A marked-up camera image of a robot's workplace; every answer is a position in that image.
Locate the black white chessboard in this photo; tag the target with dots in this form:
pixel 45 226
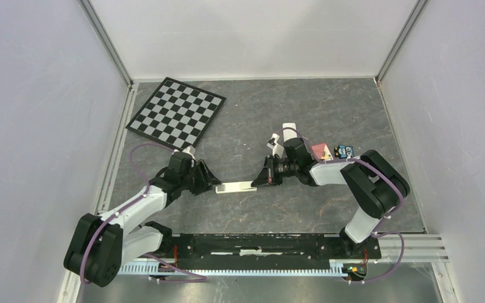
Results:
pixel 177 114

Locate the white remote with dark buttons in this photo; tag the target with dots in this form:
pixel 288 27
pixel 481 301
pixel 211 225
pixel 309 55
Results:
pixel 289 131

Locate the blue owl figurine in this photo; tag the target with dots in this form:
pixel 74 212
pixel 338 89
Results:
pixel 342 151

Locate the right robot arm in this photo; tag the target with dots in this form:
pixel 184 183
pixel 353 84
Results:
pixel 377 186

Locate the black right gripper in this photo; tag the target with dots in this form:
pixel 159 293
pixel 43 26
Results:
pixel 267 176

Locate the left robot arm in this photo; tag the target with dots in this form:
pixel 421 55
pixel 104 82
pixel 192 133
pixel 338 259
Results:
pixel 102 244

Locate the white cable duct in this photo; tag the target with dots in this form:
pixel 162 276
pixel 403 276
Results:
pixel 151 267

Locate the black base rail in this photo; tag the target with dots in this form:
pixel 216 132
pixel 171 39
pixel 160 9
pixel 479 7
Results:
pixel 282 251

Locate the white slim remote control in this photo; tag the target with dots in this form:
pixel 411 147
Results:
pixel 235 187

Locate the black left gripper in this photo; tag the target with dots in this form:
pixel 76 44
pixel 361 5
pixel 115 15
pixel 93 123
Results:
pixel 207 179

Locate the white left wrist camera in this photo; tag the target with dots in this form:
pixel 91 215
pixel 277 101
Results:
pixel 190 150

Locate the red playing card box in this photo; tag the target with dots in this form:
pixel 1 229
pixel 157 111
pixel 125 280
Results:
pixel 322 153

